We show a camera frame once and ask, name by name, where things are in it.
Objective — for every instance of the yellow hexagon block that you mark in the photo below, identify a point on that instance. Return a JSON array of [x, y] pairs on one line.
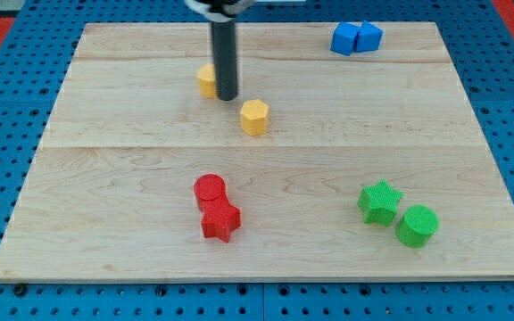
[[254, 117]]

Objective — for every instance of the red star block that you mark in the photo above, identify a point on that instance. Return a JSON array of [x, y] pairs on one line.
[[220, 219]]

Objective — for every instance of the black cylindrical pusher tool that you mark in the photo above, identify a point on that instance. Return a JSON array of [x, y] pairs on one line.
[[223, 45]]

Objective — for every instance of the green cylinder block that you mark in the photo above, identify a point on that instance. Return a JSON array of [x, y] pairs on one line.
[[418, 224]]

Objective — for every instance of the wooden board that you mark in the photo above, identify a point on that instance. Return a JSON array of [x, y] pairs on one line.
[[109, 196]]

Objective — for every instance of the robot arm end white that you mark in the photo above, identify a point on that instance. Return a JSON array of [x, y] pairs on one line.
[[219, 10]]

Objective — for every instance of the blue cube block left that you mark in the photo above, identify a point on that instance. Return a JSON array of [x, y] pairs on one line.
[[344, 38]]

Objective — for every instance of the green star block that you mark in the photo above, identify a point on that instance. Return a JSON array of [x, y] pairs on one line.
[[379, 203]]

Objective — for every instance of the red cylinder block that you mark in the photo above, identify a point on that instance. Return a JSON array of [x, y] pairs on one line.
[[208, 188]]

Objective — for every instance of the yellow block behind tool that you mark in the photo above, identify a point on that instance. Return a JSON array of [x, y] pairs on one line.
[[206, 81]]

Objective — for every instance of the blue block right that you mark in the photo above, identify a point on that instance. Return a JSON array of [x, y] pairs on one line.
[[369, 37]]

